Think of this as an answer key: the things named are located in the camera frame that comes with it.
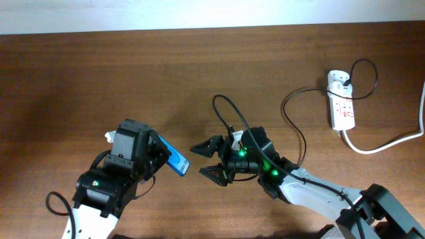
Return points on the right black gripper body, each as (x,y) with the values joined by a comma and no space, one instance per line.
(226,161)

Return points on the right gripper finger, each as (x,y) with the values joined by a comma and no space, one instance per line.
(208,147)
(216,173)

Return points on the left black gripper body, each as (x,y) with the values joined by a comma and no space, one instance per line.
(156,155)

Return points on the blue screen Galaxy smartphone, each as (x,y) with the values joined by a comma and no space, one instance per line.
(176,161)

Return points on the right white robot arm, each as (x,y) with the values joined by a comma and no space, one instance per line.
(370,213)

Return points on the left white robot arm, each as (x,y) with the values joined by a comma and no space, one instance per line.
(107,187)

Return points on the white power strip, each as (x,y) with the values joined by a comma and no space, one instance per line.
(342,113)

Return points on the white USB wall charger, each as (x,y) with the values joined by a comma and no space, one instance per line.
(337,89)

